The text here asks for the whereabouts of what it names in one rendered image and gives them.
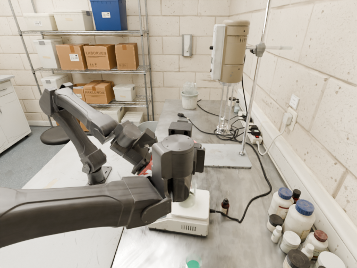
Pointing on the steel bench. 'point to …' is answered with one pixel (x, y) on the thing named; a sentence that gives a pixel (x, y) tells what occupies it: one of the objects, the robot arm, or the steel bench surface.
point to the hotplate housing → (183, 225)
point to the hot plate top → (197, 214)
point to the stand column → (255, 76)
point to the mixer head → (229, 51)
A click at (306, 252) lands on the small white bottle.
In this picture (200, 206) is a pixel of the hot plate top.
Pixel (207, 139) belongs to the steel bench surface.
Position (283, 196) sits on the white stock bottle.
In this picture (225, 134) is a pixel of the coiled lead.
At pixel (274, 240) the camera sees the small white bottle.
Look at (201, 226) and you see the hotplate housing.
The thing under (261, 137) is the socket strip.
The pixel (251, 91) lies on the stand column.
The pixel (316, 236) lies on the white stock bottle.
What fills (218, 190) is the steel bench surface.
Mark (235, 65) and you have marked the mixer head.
